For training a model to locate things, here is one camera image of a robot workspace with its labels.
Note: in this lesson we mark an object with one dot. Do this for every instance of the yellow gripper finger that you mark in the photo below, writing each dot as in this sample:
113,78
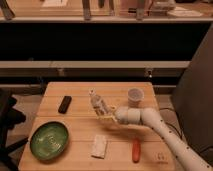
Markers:
105,117
111,108

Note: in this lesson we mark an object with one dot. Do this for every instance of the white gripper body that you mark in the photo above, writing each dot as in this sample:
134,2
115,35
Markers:
112,113

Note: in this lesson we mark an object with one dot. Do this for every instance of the clear plastic bottle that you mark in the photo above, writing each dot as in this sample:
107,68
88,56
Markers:
98,103

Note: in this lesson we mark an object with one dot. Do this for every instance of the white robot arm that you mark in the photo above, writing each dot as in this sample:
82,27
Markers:
151,118

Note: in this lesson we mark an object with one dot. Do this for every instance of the white sponge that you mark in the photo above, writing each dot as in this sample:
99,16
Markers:
99,146

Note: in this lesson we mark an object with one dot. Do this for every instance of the orange carrot toy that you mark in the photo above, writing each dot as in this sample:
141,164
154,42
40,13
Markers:
136,150

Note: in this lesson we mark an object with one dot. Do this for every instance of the black rectangular block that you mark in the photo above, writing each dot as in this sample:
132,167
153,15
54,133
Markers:
64,104

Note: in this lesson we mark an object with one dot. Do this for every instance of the green bowl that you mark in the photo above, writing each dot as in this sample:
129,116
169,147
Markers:
49,141

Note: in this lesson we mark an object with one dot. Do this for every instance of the black office chair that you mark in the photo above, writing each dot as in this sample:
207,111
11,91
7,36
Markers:
9,117

